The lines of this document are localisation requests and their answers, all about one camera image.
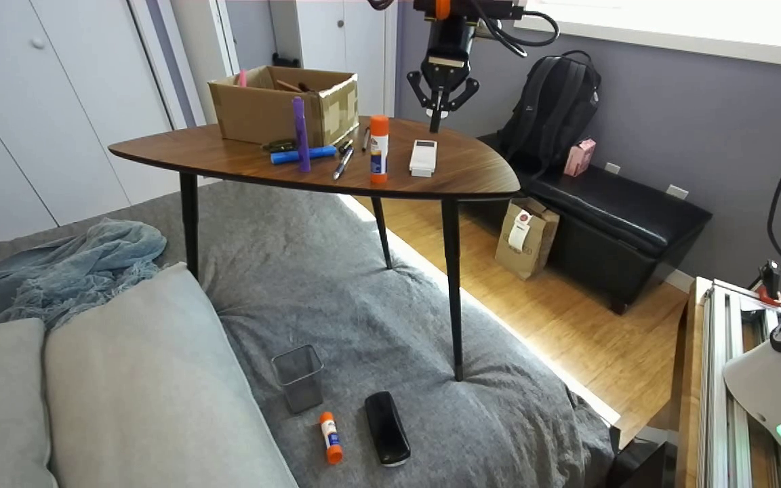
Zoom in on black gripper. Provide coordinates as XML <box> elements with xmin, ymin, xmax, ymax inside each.
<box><xmin>405</xmin><ymin>14</ymin><xmax>482</xmax><ymax>134</ymax></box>

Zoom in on white remote control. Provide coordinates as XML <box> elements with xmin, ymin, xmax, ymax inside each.
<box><xmin>408</xmin><ymin>134</ymin><xmax>443</xmax><ymax>178</ymax></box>

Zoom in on black remote control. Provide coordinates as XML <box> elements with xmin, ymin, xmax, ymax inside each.
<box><xmin>360</xmin><ymin>388</ymin><xmax>414</xmax><ymax>469</ymax></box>

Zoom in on tall glue stick orange cap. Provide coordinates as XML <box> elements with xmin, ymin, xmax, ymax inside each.
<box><xmin>367</xmin><ymin>113</ymin><xmax>394</xmax><ymax>182</ymax></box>

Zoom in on white panelled door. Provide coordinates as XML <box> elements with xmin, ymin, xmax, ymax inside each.
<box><xmin>292</xmin><ymin>0</ymin><xmax>402</xmax><ymax>118</ymax></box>

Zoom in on black backpack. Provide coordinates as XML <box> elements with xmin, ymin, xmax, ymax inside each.
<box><xmin>482</xmin><ymin>48</ymin><xmax>607</xmax><ymax>182</ymax></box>

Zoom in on black silver pen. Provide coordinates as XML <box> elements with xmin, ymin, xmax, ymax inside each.
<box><xmin>332</xmin><ymin>143</ymin><xmax>359</xmax><ymax>182</ymax></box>

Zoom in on blue marker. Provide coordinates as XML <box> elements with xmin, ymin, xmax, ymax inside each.
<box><xmin>268</xmin><ymin>143</ymin><xmax>343</xmax><ymax>168</ymax></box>

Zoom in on purple marker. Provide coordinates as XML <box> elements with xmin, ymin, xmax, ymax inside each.
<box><xmin>291</xmin><ymin>95</ymin><xmax>313</xmax><ymax>176</ymax></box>

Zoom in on pink box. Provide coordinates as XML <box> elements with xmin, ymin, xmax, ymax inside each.
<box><xmin>561</xmin><ymin>134</ymin><xmax>599</xmax><ymax>178</ymax></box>

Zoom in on small black object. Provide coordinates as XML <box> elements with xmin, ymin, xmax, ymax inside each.
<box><xmin>260</xmin><ymin>134</ymin><xmax>302</xmax><ymax>153</ymax></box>

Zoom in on small cardboard package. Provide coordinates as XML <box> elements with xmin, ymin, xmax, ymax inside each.
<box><xmin>493</xmin><ymin>197</ymin><xmax>561</xmax><ymax>282</ymax></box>

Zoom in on open cardboard box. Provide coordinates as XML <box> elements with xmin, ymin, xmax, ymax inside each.
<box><xmin>206</xmin><ymin>63</ymin><xmax>364</xmax><ymax>148</ymax></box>

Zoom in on wooden side table black legs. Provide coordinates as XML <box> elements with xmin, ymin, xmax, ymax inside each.
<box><xmin>107</xmin><ymin>113</ymin><xmax>524</xmax><ymax>382</ymax></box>

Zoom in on black leather ottoman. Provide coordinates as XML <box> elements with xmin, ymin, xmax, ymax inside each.
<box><xmin>474</xmin><ymin>159</ymin><xmax>717</xmax><ymax>317</ymax></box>

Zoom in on grey bed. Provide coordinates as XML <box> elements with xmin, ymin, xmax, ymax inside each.
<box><xmin>0</xmin><ymin>178</ymin><xmax>618</xmax><ymax>488</ymax></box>

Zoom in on white open door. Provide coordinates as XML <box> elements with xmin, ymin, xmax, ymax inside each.
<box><xmin>127</xmin><ymin>0</ymin><xmax>241</xmax><ymax>129</ymax></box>

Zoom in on black mesh pen cup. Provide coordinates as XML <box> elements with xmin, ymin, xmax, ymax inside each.
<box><xmin>268</xmin><ymin>342</ymin><xmax>328</xmax><ymax>416</ymax></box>

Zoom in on small glue stick orange cap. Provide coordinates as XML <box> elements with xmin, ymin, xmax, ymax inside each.
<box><xmin>318</xmin><ymin>410</ymin><xmax>348</xmax><ymax>467</ymax></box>

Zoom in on red black clamp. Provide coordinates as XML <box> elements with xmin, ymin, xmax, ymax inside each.
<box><xmin>749</xmin><ymin>256</ymin><xmax>781</xmax><ymax>309</ymax></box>

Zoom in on blue blanket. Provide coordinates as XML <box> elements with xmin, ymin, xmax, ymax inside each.
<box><xmin>0</xmin><ymin>217</ymin><xmax>172</xmax><ymax>339</ymax></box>

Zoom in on large grey pillow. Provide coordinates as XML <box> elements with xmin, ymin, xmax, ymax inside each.
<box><xmin>44</xmin><ymin>262</ymin><xmax>302</xmax><ymax>488</ymax></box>

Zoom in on white closet doors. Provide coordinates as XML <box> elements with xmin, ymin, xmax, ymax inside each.
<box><xmin>0</xmin><ymin>0</ymin><xmax>212</xmax><ymax>251</ymax></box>

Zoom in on aluminium robot stand frame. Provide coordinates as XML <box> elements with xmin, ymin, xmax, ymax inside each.
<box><xmin>675</xmin><ymin>273</ymin><xmax>781</xmax><ymax>488</ymax></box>

